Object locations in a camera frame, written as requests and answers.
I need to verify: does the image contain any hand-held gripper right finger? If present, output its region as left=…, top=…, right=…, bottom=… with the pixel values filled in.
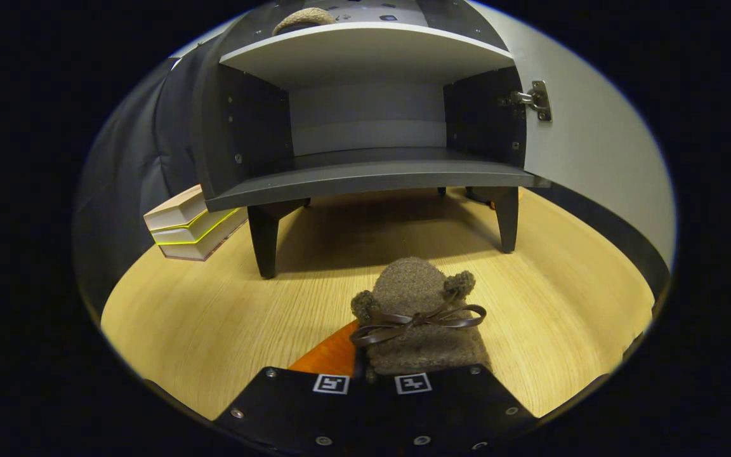
left=369, top=364, right=537, bottom=457

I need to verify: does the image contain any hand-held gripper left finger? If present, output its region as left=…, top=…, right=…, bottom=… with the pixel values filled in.
left=213, top=321, right=369, bottom=457

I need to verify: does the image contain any brown fuzzy shoe with bow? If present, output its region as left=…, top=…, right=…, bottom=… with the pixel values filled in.
left=350, top=256, right=493, bottom=381

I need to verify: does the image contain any dark grey shoe cabinet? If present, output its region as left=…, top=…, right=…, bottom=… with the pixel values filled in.
left=191, top=0, right=553, bottom=280

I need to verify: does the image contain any metal door hinge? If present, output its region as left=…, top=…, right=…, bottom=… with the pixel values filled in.
left=499, top=80, right=553, bottom=123

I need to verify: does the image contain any white paged book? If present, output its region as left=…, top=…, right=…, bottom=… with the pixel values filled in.
left=158, top=216, right=249, bottom=262

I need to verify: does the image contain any yellow edged book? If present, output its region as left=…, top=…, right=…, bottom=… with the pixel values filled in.
left=151, top=206, right=249, bottom=246

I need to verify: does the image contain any black backdrop cloth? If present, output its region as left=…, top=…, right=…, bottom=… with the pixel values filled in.
left=74, top=38, right=214, bottom=318

